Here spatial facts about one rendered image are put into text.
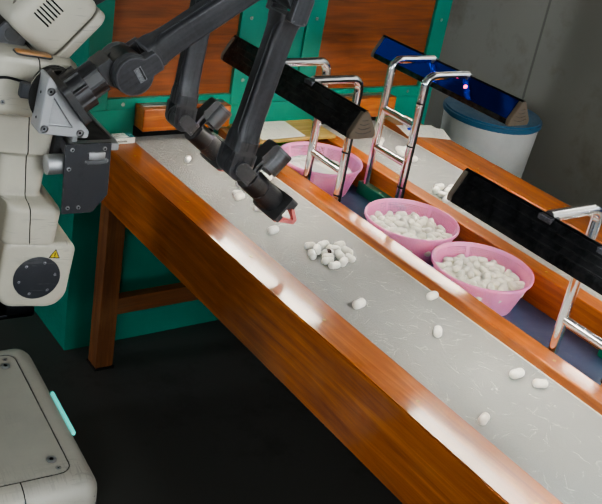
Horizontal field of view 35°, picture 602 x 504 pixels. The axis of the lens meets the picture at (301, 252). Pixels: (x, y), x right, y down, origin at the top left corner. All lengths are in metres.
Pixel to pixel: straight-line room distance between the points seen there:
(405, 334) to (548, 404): 0.34
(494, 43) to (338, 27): 2.09
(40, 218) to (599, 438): 1.23
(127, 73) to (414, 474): 0.93
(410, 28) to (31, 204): 1.75
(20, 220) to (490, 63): 3.55
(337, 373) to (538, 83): 3.20
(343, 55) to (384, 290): 1.19
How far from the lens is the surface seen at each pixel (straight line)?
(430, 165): 3.16
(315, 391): 2.06
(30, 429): 2.45
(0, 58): 1.93
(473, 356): 2.12
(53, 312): 3.27
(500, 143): 4.40
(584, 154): 4.77
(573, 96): 4.82
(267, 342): 2.18
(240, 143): 2.06
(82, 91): 1.86
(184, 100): 2.42
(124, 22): 2.81
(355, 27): 3.27
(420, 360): 2.05
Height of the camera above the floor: 1.79
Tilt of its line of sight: 26 degrees down
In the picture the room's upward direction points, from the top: 11 degrees clockwise
